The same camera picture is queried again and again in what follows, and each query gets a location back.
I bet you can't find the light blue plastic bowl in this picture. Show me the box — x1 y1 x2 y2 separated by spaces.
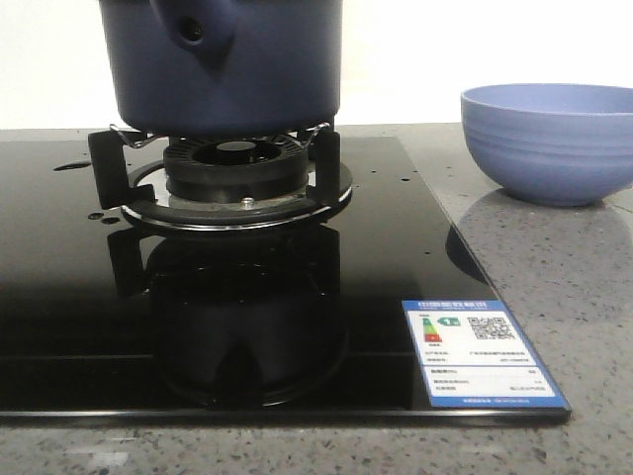
461 83 632 206

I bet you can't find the black pot support grate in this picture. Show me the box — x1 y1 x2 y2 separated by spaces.
88 123 352 233

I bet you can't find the dark blue cooking pot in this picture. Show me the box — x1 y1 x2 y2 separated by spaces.
100 1 343 138

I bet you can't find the black gas burner head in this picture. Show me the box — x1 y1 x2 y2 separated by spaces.
163 137 308 203

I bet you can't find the blue energy efficiency label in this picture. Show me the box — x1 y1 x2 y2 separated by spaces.
403 300 569 411

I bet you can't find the black glass gas stove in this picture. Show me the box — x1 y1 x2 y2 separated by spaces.
1 137 571 426

